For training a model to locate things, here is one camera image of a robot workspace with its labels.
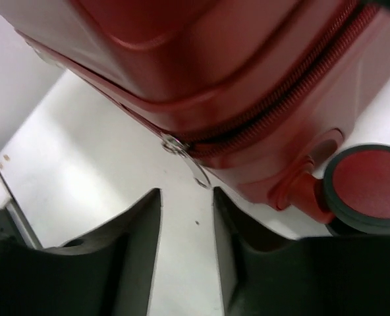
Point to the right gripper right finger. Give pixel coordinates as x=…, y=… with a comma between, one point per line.
x=264, y=273

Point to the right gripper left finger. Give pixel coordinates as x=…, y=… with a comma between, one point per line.
x=106, y=271

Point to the silver zipper pull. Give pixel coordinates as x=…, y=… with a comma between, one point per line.
x=172, y=145

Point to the red suitcase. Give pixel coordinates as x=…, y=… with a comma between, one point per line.
x=262, y=92

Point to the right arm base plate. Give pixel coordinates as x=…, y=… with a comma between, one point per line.
x=7, y=204

